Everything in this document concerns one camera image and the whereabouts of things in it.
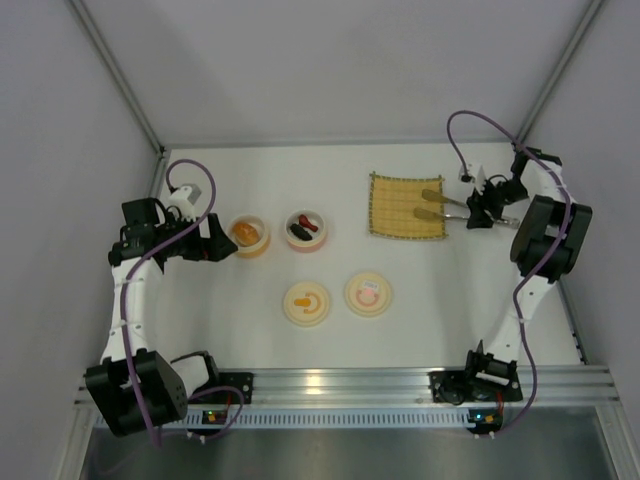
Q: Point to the aluminium front rail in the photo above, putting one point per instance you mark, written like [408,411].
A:
[568,385]

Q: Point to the slotted cable duct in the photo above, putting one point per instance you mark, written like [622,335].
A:
[375,418]

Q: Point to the cream lid pink handle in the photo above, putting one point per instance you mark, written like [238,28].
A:
[368,294]

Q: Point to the orange lunch box bowl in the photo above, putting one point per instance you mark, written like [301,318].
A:
[257,249]

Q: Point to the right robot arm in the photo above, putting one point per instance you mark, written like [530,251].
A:
[550,231]

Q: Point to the bamboo mat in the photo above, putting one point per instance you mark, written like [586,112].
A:
[397,210]

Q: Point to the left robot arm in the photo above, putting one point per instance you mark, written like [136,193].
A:
[133,386]

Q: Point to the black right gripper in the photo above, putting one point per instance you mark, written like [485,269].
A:
[481,206]

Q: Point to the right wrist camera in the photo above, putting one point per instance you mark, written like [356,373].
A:
[473,174]

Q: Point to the pink lunch box bowl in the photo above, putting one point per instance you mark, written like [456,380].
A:
[319,238]

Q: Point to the left frame post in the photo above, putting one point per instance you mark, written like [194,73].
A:
[87,23]

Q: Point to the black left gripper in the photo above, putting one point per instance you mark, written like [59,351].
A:
[210,240]

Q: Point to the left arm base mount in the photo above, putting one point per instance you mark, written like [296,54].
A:
[229,388]

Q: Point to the metal serving tongs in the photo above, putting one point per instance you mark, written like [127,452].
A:
[450,207]

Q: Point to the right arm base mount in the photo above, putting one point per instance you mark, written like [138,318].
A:
[484,378]

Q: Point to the orange bread bun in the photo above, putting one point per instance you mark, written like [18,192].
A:
[246,234]

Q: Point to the frame post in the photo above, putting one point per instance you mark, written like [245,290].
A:
[87,23]
[577,35]

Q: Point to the right frame post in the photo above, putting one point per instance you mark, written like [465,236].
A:
[577,35]

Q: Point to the red sausage food piece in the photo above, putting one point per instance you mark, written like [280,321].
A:
[306,223]

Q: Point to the black seaweed food piece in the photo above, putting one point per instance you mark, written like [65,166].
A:
[299,232]

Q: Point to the cream lid orange handle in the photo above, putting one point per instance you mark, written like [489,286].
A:
[306,304]

